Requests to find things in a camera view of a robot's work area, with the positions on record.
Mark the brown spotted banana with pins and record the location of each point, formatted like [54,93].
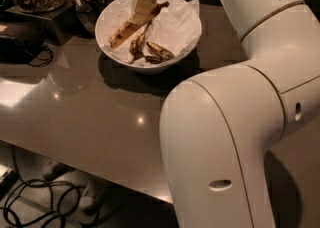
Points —
[128,28]

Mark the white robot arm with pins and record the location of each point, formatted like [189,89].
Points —
[216,127]

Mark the white bowl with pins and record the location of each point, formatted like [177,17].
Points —
[106,43]

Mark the banana peel piece with stem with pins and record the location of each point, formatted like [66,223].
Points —
[136,45]

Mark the dark banana peel scraps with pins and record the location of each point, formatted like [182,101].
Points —
[159,54]

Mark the dark stand under jar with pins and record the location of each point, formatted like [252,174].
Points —
[57,25]

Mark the black device on table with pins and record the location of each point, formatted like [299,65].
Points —
[20,42]

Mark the left light shoe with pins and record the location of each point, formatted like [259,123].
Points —
[54,170]

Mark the light shoe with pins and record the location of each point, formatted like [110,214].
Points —
[92,195]
[54,170]

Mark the right light shoe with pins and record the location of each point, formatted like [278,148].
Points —
[92,195]

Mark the black scoop with handle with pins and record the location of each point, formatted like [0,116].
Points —
[86,17]

